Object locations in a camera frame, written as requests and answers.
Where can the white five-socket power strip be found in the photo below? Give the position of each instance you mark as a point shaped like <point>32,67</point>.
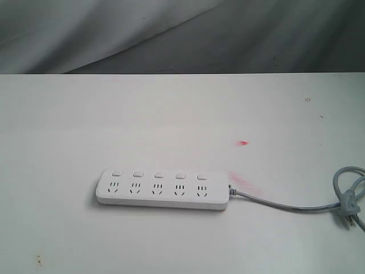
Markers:
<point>165,189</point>

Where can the grey backdrop cloth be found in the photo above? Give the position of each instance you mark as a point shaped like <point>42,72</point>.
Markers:
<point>181,37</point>

